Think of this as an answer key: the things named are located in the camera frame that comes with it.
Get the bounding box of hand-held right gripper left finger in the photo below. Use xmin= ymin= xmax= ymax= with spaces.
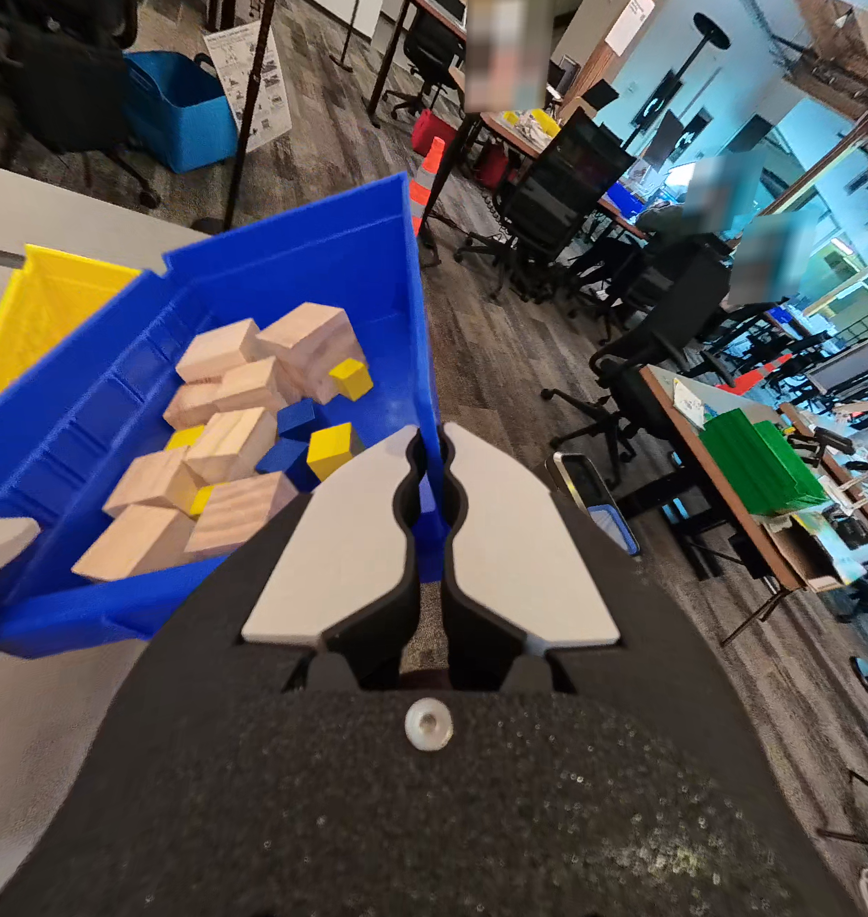
xmin=242 ymin=424 xmax=428 ymax=649

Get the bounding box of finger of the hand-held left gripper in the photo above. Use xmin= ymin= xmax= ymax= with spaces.
xmin=0 ymin=516 xmax=42 ymax=584

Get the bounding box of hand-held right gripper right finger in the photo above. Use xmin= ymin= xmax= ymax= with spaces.
xmin=441 ymin=421 xmax=621 ymax=656

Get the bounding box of pile of wooden cubes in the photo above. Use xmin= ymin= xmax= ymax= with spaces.
xmin=72 ymin=302 xmax=375 ymax=583

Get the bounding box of yellow plastic bin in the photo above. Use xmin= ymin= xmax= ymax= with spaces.
xmin=0 ymin=244 xmax=144 ymax=414

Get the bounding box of blue plastic bin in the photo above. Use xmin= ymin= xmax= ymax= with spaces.
xmin=0 ymin=172 xmax=450 ymax=660

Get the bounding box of black waste bin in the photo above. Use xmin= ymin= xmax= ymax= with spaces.
xmin=546 ymin=451 xmax=643 ymax=558

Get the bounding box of wooden office desk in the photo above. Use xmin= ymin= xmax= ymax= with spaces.
xmin=418 ymin=64 xmax=651 ymax=241
xmin=636 ymin=363 xmax=868 ymax=647
xmin=365 ymin=0 xmax=471 ymax=131

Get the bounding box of stack of green bins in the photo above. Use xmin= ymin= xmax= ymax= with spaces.
xmin=697 ymin=407 xmax=830 ymax=518

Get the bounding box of small orange traffic cone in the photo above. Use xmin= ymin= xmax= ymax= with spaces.
xmin=733 ymin=353 xmax=794 ymax=396

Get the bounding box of black mesh office chair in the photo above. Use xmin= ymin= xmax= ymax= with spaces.
xmin=454 ymin=107 xmax=637 ymax=303

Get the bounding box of red bag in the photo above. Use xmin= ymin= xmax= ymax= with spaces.
xmin=475 ymin=142 xmax=512 ymax=189
xmin=410 ymin=109 xmax=458 ymax=156

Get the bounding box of printed paper on black stand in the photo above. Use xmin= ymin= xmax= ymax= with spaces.
xmin=190 ymin=0 xmax=294 ymax=234

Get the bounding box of wooden column with paper notice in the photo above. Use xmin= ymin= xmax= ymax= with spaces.
xmin=561 ymin=0 xmax=657 ymax=110

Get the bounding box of black pole stand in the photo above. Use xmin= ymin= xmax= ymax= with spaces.
xmin=330 ymin=0 xmax=366 ymax=73

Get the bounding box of dark wall poster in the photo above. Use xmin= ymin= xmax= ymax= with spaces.
xmin=642 ymin=68 xmax=683 ymax=131

